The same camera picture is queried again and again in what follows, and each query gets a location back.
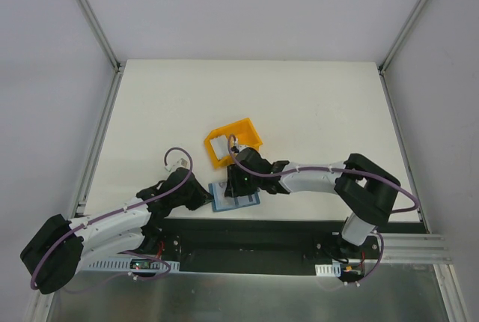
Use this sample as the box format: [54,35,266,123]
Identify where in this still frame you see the white slotted cable duct right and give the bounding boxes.
[314,264,341,278]

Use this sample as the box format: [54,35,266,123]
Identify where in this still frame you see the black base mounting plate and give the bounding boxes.
[123,215,392,276]

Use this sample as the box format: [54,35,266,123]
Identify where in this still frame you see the aluminium frame rail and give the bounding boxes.
[376,0,454,76]
[55,0,126,72]

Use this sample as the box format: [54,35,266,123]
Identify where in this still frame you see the stack of white cards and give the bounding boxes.
[210,135,229,160]

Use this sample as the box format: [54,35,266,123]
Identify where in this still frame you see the blue leather card holder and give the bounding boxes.
[208,182,260,213]

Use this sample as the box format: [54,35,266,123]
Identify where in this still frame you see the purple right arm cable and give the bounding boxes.
[227,134,419,213]

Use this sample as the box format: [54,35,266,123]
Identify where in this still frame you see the white slotted cable duct left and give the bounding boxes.
[82,256,180,273]

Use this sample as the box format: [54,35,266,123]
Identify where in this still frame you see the white slotted cable duct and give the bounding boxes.
[82,256,180,273]
[314,264,341,278]

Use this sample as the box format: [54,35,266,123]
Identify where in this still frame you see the yellow plastic bin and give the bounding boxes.
[204,118,263,169]

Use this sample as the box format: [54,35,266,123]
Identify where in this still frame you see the aluminium frame rail left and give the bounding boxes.
[55,0,126,72]

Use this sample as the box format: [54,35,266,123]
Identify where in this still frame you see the aluminium frame rail right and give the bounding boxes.
[376,0,454,76]

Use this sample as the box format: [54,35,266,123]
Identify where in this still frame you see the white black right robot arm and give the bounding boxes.
[225,148,400,258]

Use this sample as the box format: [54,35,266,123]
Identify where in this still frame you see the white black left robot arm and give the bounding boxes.
[20,168,213,294]

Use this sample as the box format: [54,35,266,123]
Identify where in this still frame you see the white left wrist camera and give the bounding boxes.
[165,158,189,172]

